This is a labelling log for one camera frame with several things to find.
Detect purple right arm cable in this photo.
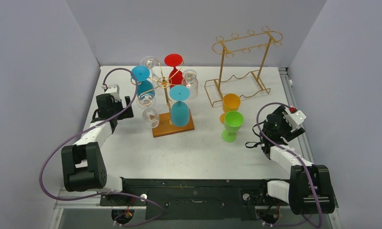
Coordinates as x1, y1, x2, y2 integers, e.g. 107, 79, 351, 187
256, 102, 323, 229

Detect blue plastic goblet front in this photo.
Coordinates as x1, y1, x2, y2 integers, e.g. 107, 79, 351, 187
169, 85, 190, 127

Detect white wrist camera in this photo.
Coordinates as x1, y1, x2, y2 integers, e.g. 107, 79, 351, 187
284, 106, 307, 128
101, 84, 122, 102

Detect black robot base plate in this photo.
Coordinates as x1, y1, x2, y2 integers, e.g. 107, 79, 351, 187
100, 179, 287, 220

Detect orange plastic goblet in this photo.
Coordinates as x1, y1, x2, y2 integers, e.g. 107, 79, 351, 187
219, 94, 241, 124

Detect gold spiral rack wooden base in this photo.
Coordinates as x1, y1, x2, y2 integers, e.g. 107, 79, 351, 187
131, 58, 199, 138

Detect red plastic goblet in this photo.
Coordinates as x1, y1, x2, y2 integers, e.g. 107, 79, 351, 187
164, 53, 183, 89

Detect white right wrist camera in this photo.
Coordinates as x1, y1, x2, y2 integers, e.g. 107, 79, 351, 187
284, 106, 307, 128

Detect clear champagne flute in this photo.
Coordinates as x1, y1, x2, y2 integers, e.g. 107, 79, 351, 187
140, 56, 159, 80

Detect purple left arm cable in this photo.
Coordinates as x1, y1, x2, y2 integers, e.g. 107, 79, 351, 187
39, 68, 165, 228

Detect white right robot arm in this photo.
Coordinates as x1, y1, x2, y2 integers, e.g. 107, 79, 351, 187
245, 102, 336, 215

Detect patterned clear glass goblet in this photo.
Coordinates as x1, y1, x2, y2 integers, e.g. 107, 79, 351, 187
182, 69, 198, 99

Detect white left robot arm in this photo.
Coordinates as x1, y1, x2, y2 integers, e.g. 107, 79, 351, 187
61, 93, 134, 205

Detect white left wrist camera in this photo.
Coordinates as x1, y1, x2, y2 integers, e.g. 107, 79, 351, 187
101, 84, 122, 102

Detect gold rectangular wire glass rack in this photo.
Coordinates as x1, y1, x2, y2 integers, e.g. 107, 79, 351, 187
203, 26, 284, 107

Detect green plastic goblet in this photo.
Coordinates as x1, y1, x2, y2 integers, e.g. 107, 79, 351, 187
221, 111, 244, 143

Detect blue plastic goblet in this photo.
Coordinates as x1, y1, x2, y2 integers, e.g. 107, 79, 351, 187
169, 85, 190, 127
131, 65, 155, 97

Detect small clear wine glass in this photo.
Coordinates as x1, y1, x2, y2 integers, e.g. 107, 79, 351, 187
136, 93, 160, 129

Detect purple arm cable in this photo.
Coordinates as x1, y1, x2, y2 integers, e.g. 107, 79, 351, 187
256, 102, 323, 229
39, 68, 165, 228

